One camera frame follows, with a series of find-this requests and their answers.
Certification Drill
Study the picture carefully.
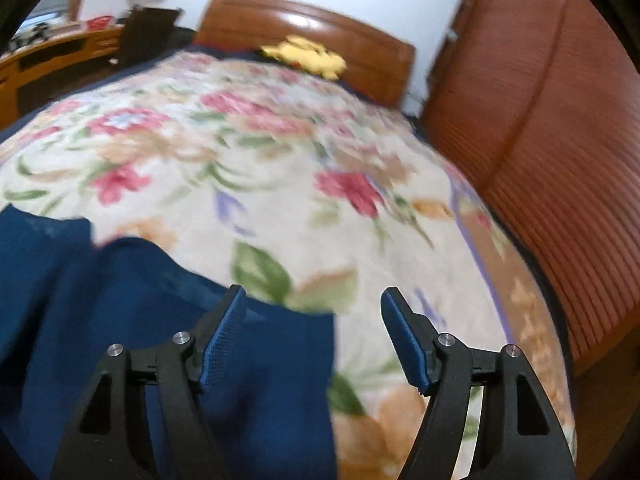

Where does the wooden slatted wardrobe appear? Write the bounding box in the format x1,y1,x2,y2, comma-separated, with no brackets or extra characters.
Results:
420,0,640,376

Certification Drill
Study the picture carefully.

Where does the navy blue suit jacket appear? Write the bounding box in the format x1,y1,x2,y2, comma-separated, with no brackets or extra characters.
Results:
0,203,337,480

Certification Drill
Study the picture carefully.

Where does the floral blanket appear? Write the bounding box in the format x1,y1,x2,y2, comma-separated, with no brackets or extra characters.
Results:
0,52,576,480

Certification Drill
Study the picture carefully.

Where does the yellow plush toy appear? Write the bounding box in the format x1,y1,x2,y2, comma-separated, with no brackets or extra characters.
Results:
261,35,347,81

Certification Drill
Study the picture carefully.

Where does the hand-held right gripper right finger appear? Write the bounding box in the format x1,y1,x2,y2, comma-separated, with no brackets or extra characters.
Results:
380,287,578,480

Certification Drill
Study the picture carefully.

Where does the dark chair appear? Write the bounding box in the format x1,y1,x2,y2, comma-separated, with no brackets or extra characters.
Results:
117,6,196,68

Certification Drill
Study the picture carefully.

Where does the wooden bed headboard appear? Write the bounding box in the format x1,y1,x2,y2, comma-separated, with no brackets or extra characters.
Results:
196,0,417,110

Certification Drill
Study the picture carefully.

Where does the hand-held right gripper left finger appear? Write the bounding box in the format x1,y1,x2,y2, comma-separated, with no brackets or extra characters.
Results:
49,284,247,480

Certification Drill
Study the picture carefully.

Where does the wooden desk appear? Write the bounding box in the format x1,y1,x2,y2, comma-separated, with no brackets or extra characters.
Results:
0,25,123,131

